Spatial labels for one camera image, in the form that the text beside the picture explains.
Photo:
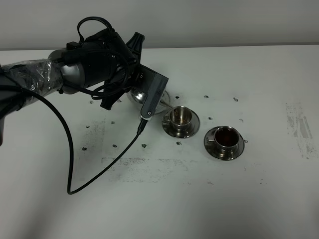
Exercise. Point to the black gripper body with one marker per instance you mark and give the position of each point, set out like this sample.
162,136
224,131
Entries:
127,68

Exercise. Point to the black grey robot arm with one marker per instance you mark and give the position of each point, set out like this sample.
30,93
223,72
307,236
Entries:
102,66

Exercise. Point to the stainless steel teapot coaster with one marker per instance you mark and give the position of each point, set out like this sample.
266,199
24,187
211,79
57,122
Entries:
164,100

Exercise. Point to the far stainless steel teacup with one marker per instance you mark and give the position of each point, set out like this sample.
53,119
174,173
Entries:
179,117

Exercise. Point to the stainless steel teacup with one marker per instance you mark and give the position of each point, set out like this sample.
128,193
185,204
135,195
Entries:
224,136
179,117

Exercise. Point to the far stainless steel saucer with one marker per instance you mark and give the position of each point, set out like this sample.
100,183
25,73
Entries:
184,133

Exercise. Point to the stainless steel saucer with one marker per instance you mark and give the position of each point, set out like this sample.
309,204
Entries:
222,153
184,133

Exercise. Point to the near stainless steel saucer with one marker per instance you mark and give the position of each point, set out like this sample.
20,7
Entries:
222,153

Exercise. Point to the near stainless steel teacup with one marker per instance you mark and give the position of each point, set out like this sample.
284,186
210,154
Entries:
224,136

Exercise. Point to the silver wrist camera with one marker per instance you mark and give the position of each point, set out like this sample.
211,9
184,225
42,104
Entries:
152,84

